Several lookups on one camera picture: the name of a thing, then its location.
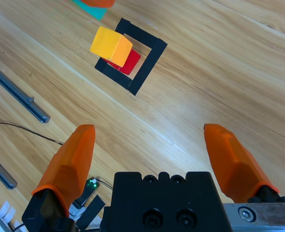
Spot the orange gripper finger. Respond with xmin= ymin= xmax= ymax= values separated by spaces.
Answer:
xmin=21 ymin=124 xmax=96 ymax=232
xmin=81 ymin=0 xmax=115 ymax=8
xmin=203 ymin=123 xmax=285 ymax=204

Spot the green wooden block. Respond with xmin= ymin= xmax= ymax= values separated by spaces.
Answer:
xmin=71 ymin=0 xmax=109 ymax=20

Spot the yellow wooden block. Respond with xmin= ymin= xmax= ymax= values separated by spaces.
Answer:
xmin=89 ymin=26 xmax=133 ymax=68

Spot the red wooden block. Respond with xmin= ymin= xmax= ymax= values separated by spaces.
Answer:
xmin=102 ymin=49 xmax=142 ymax=75

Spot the black module with green light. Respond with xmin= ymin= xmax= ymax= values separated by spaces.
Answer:
xmin=72 ymin=177 xmax=100 ymax=210

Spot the black tape strip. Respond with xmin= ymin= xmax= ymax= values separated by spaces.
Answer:
xmin=76 ymin=194 xmax=106 ymax=230

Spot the black tape square outline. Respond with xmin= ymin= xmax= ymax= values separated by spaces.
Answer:
xmin=94 ymin=18 xmax=168 ymax=96

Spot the thin black wire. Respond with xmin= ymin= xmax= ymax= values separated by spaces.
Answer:
xmin=0 ymin=122 xmax=64 ymax=145
xmin=96 ymin=178 xmax=114 ymax=190

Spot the grey metal rail with bolts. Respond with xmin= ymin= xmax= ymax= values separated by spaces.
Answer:
xmin=0 ymin=60 xmax=51 ymax=124

